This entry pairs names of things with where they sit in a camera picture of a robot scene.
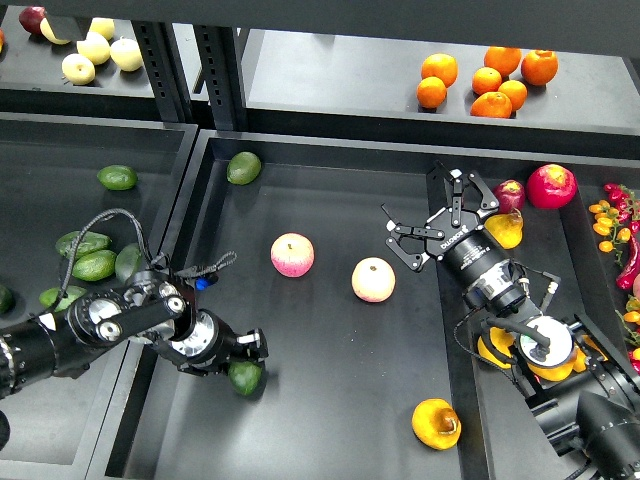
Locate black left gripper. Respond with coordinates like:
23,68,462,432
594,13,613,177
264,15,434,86
169,309,269,376

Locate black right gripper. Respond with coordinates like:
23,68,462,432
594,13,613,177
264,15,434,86
381,161,520,308

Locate dark green avocado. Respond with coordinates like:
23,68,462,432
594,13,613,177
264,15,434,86
228,361,263,396

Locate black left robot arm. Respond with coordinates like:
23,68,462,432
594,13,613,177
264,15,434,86
1,208,268,397

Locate yellow pear near red apples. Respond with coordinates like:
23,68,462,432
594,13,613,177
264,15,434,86
484,209,524,249

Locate yellow pear left in bin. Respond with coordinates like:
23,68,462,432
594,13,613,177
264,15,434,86
477,327,516,369

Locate yellow pear in bin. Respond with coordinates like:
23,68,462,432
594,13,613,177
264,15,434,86
582,334,608,361
477,327,516,369
527,359,574,382

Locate dark avocado upright cluster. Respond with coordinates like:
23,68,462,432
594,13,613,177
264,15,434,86
114,243,142,283

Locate green avocado middle cluster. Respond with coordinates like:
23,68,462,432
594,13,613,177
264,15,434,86
71,250,117,282

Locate green avocado cluster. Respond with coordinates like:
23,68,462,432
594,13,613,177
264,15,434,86
55,230,112,259
39,285,87,312
71,250,117,282

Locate yellow pear right in bin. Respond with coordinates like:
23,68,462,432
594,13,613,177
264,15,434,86
582,334,608,361

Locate green avocado upper cluster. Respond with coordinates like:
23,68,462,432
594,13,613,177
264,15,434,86
55,230,112,259

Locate yellow pear middle in bin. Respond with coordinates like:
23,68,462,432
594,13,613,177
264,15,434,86
527,359,574,382

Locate green avocado lower cluster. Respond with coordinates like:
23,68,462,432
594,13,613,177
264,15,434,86
39,285,87,312

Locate green avocado top left tray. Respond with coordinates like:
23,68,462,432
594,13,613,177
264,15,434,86
97,165,138,191

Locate green avocado left edge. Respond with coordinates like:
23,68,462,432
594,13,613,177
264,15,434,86
0,284,15,315

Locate pale yellow pear right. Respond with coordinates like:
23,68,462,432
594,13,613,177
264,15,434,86
110,37,143,72

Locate pale yellow pear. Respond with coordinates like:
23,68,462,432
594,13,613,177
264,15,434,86
76,31,111,65
110,37,143,72
89,17,115,41
61,53,96,86

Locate pale yellow pear front left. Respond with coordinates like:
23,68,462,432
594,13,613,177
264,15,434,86
61,53,96,86

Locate pale yellow pear middle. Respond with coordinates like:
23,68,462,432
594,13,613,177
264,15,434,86
76,31,111,65

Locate pale yellow pear back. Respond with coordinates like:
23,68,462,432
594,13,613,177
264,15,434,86
89,17,115,41

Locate pale pink apple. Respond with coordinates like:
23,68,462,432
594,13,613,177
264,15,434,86
351,257,396,303

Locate pink red apple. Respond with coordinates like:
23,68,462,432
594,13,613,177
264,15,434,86
270,232,315,278

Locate black centre tray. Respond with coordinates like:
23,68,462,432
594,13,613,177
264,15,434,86
92,131,495,479

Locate black tray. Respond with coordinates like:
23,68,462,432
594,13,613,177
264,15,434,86
425,147,640,480
92,131,495,479
1,113,197,479

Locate bright red apple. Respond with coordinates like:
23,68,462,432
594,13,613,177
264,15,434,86
525,164,578,209

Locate orange left front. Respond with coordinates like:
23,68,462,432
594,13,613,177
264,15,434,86
416,76,447,109

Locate orange front bottom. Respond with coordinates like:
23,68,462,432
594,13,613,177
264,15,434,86
470,92,512,118

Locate orange centre small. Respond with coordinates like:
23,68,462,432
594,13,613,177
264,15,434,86
471,67,503,96

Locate orange small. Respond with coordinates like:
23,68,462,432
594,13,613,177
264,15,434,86
471,67,503,96
498,80,528,112

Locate orange right small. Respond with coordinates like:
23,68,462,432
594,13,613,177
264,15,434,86
498,80,528,112

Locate orange top left of pile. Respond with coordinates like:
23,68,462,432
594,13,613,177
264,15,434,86
421,53,458,88

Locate orange cherry tomato bunch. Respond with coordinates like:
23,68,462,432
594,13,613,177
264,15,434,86
588,200,631,253

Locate orange top centre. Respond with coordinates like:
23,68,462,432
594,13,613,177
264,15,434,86
484,46,522,77

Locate orange top right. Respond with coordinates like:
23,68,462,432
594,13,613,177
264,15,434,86
520,50,559,86

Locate red chili pepper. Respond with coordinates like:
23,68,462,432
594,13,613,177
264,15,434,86
615,235,639,291

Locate black right tray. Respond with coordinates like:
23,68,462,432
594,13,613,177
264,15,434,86
425,147,640,480

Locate black left tray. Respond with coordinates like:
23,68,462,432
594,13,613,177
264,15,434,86
1,113,197,479

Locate black perforated shelf post right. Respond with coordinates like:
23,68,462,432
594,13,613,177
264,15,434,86
193,25,248,132

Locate black perforated shelf post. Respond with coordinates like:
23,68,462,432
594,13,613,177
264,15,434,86
131,20,193,123
193,25,248,132

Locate black perforated shelf post left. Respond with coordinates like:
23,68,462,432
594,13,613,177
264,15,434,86
131,20,193,123

